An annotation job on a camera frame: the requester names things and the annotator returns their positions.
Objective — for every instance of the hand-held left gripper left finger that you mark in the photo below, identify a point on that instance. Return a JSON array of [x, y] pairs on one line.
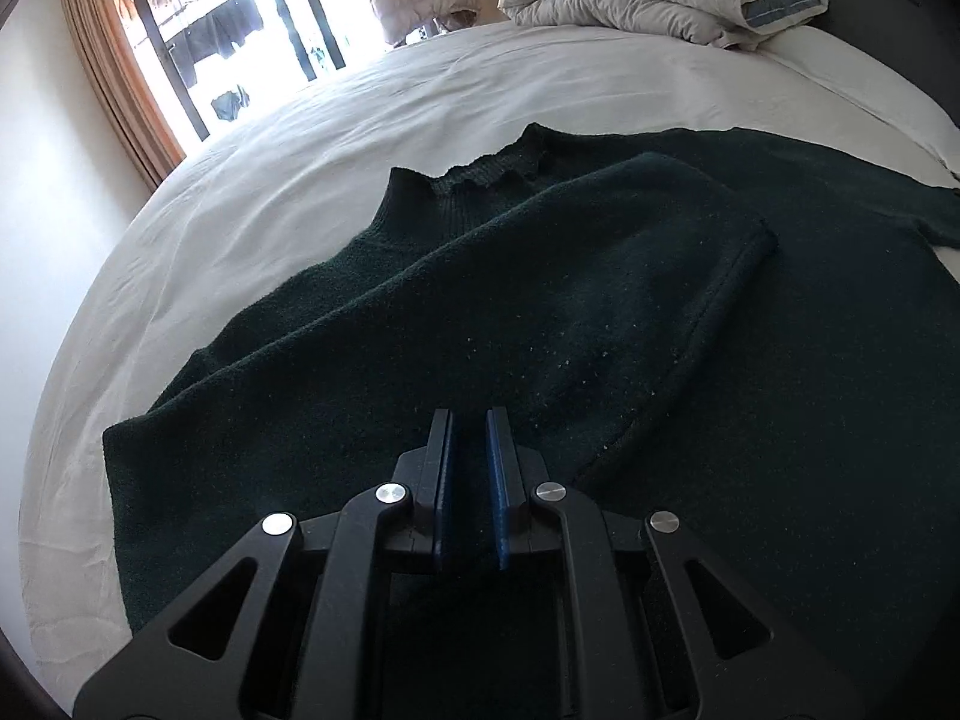
[[445, 495]]

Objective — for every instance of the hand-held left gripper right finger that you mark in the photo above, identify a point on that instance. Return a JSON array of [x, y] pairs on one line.
[[496, 495]]

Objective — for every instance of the dark green knit sweater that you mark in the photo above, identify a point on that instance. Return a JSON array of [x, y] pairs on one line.
[[600, 330]]

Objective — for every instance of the dark hanging clothes outside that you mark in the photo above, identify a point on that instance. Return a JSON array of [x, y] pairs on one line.
[[217, 22]]

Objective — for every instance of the bed with white sheet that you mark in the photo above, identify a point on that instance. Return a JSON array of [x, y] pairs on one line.
[[285, 187]]

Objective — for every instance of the beige curtain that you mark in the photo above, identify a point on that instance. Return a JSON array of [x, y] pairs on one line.
[[120, 67]]

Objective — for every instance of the dark grey headboard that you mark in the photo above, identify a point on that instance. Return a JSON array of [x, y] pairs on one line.
[[900, 7]]

